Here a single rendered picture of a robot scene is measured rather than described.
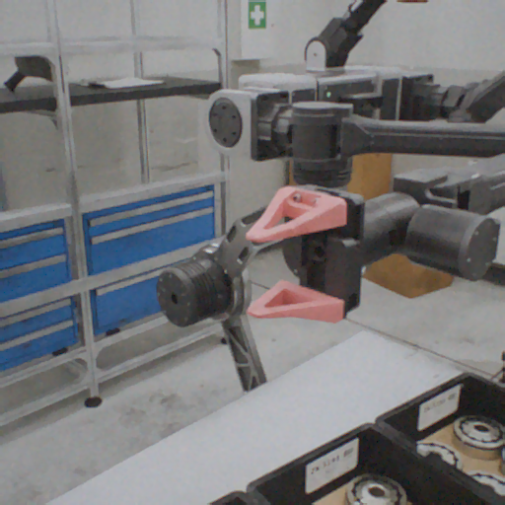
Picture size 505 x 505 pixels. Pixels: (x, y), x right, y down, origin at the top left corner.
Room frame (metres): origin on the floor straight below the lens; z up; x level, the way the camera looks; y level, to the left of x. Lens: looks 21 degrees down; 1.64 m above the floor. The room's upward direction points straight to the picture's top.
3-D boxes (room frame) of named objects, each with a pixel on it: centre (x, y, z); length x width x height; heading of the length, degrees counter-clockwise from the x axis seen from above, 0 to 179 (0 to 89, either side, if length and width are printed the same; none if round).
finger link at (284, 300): (0.49, -0.03, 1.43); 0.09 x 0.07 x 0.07; 135
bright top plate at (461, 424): (1.09, -0.45, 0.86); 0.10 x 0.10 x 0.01
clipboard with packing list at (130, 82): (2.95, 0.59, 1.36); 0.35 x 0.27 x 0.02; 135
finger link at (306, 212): (0.49, -0.03, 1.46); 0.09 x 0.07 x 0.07; 135
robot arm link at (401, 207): (0.58, -0.13, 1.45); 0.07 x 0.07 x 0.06; 45
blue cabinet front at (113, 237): (2.78, 0.44, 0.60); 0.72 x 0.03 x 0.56; 135
